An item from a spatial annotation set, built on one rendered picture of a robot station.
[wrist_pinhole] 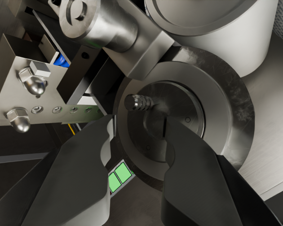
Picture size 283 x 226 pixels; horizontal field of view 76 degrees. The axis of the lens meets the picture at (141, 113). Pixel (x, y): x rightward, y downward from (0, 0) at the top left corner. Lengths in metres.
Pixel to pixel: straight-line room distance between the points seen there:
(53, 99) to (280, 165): 0.51
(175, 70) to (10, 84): 0.28
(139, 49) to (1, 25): 0.34
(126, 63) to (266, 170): 0.42
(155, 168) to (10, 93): 0.28
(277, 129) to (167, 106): 0.36
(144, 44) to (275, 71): 0.38
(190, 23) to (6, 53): 0.28
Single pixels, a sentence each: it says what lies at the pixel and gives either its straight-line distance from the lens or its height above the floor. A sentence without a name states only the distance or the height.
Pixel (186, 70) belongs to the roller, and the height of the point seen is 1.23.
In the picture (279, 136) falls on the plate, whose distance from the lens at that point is 0.50.
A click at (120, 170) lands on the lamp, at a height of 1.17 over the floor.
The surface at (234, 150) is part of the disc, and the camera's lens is 0.17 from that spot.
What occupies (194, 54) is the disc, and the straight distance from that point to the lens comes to 0.18.
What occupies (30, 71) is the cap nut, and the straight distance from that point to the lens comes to 0.34.
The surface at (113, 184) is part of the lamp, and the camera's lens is 0.69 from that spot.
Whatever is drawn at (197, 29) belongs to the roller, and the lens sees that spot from 0.18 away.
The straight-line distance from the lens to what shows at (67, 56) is 0.31.
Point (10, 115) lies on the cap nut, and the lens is 0.41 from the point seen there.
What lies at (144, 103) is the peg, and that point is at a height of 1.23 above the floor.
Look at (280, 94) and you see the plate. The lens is 0.50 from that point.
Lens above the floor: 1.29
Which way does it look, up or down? 21 degrees down
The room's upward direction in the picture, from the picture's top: 141 degrees clockwise
